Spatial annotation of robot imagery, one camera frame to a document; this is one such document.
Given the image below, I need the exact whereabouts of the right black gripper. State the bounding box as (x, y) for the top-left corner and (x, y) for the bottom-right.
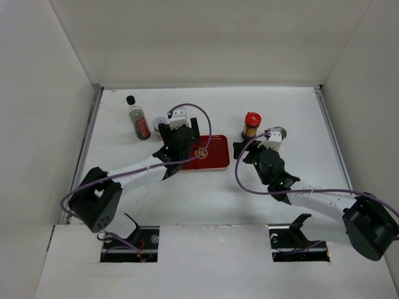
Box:
(233, 137), (274, 185)

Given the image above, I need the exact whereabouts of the small jar pink label lid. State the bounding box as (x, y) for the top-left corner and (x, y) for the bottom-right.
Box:
(153, 117), (167, 140)

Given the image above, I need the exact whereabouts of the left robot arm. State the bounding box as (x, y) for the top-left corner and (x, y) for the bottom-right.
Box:
(68, 118), (200, 249)

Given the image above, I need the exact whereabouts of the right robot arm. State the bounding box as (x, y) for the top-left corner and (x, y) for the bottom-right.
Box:
(233, 141), (398, 261)

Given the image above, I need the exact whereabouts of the red rectangular tray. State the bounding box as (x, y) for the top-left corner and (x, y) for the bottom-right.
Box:
(182, 135), (230, 171)

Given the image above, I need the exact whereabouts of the red lid sauce jar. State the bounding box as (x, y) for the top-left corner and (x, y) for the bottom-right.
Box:
(241, 112), (262, 140)

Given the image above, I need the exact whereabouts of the silver lid jar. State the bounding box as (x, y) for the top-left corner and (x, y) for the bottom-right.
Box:
(269, 126), (287, 143)

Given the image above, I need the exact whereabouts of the dark sauce glass bottle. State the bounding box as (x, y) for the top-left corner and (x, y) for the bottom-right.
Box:
(126, 95), (151, 140)

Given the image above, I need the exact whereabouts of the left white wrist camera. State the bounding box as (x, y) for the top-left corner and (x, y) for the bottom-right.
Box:
(167, 107), (188, 130)

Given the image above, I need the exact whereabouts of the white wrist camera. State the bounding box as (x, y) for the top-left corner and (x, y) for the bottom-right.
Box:
(167, 107), (188, 130)
(258, 128), (283, 152)

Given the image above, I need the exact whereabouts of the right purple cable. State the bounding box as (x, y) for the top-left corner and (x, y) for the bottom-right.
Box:
(234, 131), (399, 255)

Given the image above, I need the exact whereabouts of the purple cable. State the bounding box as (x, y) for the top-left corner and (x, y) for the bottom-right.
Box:
(234, 131), (399, 255)
(59, 103), (213, 262)

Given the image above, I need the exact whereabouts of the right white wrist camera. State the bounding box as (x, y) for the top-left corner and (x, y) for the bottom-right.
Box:
(258, 128), (283, 152)

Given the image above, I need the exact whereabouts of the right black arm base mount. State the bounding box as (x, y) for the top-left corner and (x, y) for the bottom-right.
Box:
(269, 214), (330, 262)

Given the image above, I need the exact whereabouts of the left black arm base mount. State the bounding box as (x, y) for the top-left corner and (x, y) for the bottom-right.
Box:
(97, 214), (160, 263)

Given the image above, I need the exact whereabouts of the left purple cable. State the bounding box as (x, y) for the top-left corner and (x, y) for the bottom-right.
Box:
(59, 103), (213, 262)

